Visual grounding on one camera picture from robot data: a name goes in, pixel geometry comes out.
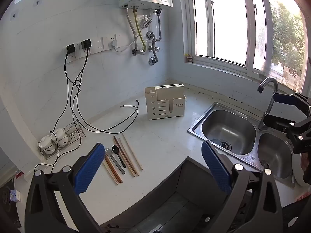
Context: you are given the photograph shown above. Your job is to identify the white framed window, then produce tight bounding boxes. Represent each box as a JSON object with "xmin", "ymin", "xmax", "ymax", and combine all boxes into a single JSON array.
[{"xmin": 182, "ymin": 0, "xmax": 311, "ymax": 93}]

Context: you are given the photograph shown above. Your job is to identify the chrome faucet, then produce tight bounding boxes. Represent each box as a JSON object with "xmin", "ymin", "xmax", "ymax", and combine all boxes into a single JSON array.
[{"xmin": 257, "ymin": 77, "xmax": 279, "ymax": 131}]

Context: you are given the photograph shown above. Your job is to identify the small blue white box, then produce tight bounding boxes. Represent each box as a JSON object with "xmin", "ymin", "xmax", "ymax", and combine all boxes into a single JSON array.
[{"xmin": 9, "ymin": 190, "xmax": 21, "ymax": 203}]

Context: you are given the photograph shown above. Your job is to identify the long corrugated steel hose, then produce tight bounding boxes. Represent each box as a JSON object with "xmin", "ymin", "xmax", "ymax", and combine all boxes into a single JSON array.
[{"xmin": 125, "ymin": 5, "xmax": 140, "ymax": 57}]

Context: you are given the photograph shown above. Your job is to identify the black cooktop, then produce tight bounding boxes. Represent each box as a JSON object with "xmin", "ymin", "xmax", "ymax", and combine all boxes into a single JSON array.
[{"xmin": 0, "ymin": 178, "xmax": 22, "ymax": 227}]

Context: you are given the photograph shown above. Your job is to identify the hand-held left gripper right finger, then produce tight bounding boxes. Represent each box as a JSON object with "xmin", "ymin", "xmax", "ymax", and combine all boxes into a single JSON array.
[{"xmin": 201, "ymin": 140, "xmax": 283, "ymax": 233}]

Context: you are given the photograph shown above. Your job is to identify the cream utensil holder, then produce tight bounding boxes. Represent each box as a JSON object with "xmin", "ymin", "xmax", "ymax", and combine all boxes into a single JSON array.
[{"xmin": 145, "ymin": 83, "xmax": 186, "ymax": 120}]

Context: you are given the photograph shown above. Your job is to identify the steel hose with black valve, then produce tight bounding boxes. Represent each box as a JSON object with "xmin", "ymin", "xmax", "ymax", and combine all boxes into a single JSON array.
[{"xmin": 154, "ymin": 8, "xmax": 163, "ymax": 42}]

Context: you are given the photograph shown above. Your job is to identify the grey cabinet front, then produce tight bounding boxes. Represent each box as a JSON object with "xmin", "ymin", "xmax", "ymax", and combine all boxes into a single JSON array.
[{"xmin": 107, "ymin": 155, "xmax": 299, "ymax": 233}]

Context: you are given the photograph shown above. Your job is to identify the metal wire rack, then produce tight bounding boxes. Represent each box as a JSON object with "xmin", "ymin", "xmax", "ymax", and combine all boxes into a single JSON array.
[{"xmin": 38, "ymin": 120, "xmax": 86, "ymax": 161}]

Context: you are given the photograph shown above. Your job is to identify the stainless steel sink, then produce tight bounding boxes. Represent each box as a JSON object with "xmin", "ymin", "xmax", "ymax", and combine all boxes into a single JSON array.
[{"xmin": 188, "ymin": 101, "xmax": 297, "ymax": 187}]

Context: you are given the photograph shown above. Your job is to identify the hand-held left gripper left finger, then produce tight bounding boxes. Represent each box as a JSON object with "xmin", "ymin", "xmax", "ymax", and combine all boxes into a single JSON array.
[{"xmin": 24, "ymin": 143, "xmax": 107, "ymax": 233}]

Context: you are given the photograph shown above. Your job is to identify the grey spoon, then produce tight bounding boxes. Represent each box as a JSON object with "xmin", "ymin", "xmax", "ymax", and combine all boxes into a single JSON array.
[{"xmin": 104, "ymin": 147, "xmax": 125, "ymax": 175}]

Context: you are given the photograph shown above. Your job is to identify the copper pipe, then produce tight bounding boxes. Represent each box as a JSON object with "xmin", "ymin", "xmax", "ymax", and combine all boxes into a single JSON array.
[{"xmin": 112, "ymin": 135, "xmax": 135, "ymax": 177}]

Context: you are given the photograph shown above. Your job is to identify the brown wooden chopstick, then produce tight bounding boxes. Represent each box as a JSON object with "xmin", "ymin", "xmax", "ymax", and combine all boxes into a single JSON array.
[{"xmin": 104, "ymin": 158, "xmax": 120, "ymax": 184}]

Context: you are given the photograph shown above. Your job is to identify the black spoon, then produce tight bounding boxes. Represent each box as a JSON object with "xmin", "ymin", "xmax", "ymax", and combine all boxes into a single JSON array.
[{"xmin": 112, "ymin": 145, "xmax": 127, "ymax": 168}]

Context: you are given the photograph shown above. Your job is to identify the short looped steel hose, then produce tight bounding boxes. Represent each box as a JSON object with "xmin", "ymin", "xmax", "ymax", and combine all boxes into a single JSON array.
[{"xmin": 146, "ymin": 31, "xmax": 161, "ymax": 66}]

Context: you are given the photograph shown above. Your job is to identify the black charging cable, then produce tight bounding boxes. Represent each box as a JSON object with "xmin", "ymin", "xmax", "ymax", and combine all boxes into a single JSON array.
[
  {"xmin": 64, "ymin": 52, "xmax": 138, "ymax": 130},
  {"xmin": 72, "ymin": 49, "xmax": 140, "ymax": 134}
]

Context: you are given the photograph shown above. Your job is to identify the white wall socket row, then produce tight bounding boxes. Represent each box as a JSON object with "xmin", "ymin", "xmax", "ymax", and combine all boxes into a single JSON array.
[{"xmin": 66, "ymin": 34, "xmax": 117, "ymax": 63}]

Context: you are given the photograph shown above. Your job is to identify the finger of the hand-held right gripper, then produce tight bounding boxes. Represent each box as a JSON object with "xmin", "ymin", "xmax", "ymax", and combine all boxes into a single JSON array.
[
  {"xmin": 273, "ymin": 93, "xmax": 311, "ymax": 118},
  {"xmin": 264, "ymin": 114, "xmax": 311, "ymax": 136}
]

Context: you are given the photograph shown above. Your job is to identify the white ceramic condiment jar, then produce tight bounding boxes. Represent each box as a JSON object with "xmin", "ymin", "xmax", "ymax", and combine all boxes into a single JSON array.
[
  {"xmin": 38, "ymin": 135, "xmax": 57, "ymax": 155},
  {"xmin": 50, "ymin": 127, "xmax": 68, "ymax": 148}
]

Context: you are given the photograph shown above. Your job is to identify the light wooden chopstick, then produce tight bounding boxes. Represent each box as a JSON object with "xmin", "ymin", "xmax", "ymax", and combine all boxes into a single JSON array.
[
  {"xmin": 121, "ymin": 133, "xmax": 144, "ymax": 171},
  {"xmin": 106, "ymin": 157, "xmax": 123, "ymax": 183},
  {"xmin": 118, "ymin": 136, "xmax": 140, "ymax": 176},
  {"xmin": 115, "ymin": 137, "xmax": 136, "ymax": 177},
  {"xmin": 102, "ymin": 161, "xmax": 117, "ymax": 185}
]

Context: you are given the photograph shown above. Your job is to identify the thin black cable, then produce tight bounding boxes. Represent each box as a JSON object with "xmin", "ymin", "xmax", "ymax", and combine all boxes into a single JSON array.
[{"xmin": 33, "ymin": 87, "xmax": 83, "ymax": 175}]

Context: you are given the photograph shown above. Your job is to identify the white power cord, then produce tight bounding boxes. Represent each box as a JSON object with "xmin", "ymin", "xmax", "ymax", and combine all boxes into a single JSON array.
[{"xmin": 110, "ymin": 15, "xmax": 153, "ymax": 52}]

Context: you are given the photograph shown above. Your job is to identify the yellow gas hose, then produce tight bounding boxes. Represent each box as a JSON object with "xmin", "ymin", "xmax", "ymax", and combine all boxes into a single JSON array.
[{"xmin": 132, "ymin": 7, "xmax": 147, "ymax": 54}]

